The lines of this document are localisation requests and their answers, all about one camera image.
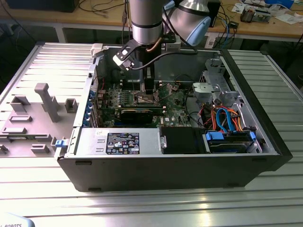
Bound silver power supply unit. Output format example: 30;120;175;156
75;127;164;157

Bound open black PC case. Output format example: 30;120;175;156
53;42;294;192

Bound silver metal part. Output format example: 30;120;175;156
254;8;272;24

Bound large black box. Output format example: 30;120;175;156
6;0;78;14

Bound hard disk in blue carrier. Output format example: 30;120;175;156
202;130;258;154

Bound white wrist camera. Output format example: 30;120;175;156
112;44;135;72

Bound blue flat data cable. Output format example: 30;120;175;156
215;106;235;133

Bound black camera cable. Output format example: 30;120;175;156
131;48;199;71

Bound white plastic case latch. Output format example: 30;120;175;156
90;43;105;58

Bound green motherboard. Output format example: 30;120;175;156
94;80;198;130

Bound small blue plastic latch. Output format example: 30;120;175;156
54;139;69;149

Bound grey parts rack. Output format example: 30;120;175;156
0;82;80;158

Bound black graphics card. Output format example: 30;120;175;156
101;106;154;125

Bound white paper sheets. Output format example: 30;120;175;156
272;13;303;26

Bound perforated silver drive cage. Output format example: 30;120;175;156
201;58;240;106

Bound black tower box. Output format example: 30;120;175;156
209;0;221;28

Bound metal socket cover frame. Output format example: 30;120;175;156
153;83;172;105

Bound finned metal heatsink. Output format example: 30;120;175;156
240;6;256;24

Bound wooden workbench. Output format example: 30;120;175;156
0;0;303;44

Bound pale blue teach pendant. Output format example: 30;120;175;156
0;212;36;227

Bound silver bracket with oval boss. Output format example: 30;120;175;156
192;82;220;102

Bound CPU socket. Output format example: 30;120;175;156
133;89;163;106

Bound black cable loop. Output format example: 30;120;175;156
184;86;204;127

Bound white labelled adapter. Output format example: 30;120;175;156
205;35;216;49

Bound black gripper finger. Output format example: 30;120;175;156
144;67;155;96

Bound orange flat data cable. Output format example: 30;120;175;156
231;109;243;132

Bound blue box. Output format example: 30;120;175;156
264;0;295;8

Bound orange power wires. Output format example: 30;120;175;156
202;106;217;131

